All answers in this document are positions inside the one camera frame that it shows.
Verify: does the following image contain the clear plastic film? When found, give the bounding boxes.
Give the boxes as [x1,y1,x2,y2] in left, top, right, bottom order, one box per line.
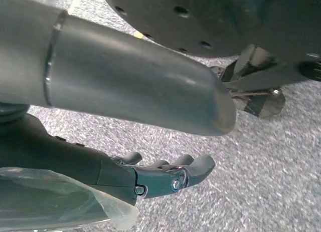
[0,166,139,232]

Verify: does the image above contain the dark perforated robot plate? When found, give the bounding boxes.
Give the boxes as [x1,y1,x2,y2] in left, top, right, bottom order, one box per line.
[99,0,321,82]

